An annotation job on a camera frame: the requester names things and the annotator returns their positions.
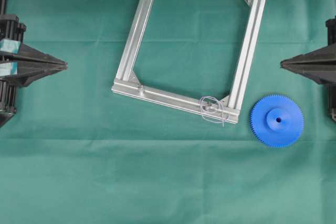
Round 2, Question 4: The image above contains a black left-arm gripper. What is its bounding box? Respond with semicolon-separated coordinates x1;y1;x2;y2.
1;14;67;119

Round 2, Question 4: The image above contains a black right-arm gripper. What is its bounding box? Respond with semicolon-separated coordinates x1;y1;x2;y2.
280;18;335;122

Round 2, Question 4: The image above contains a blue plastic gear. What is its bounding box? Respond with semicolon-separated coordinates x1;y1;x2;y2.
250;94;304;148

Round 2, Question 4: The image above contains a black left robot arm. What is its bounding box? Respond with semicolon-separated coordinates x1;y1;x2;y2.
1;0;67;125

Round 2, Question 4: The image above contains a short steel shaft front-left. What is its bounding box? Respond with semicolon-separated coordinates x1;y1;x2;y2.
138;85;145;97

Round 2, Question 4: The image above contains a square aluminium profile frame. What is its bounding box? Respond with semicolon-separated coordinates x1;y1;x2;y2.
111;0;266;124

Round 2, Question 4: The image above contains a thin white wire loop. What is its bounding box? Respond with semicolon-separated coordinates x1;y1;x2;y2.
199;96;227;127

